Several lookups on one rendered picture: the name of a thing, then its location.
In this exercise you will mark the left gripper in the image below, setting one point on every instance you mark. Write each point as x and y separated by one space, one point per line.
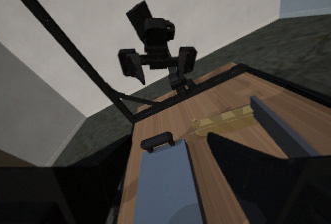
156 61

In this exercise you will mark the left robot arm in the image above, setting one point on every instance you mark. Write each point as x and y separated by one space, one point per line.
158 32

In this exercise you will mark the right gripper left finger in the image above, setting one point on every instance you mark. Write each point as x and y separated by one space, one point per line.
84 190

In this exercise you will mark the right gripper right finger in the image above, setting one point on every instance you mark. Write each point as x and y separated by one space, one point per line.
265 186

